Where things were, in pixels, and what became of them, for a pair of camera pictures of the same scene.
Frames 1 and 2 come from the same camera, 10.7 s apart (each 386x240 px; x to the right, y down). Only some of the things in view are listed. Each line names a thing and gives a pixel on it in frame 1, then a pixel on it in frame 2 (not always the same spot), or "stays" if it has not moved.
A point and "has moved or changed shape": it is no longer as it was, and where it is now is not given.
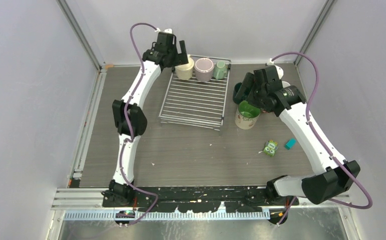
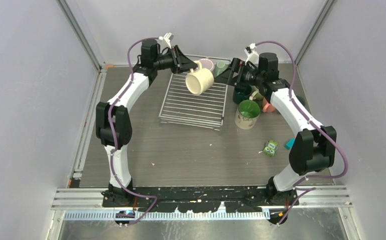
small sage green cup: (220, 70) stays
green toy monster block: (270, 147) stays
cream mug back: (184, 71) has moved or changed shape
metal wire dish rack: (196, 103) stays
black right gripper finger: (244, 91) -> (229, 74)
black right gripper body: (256, 96) -> (247, 75)
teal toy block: (290, 143) stays
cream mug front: (247, 115) stays
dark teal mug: (237, 93) stays
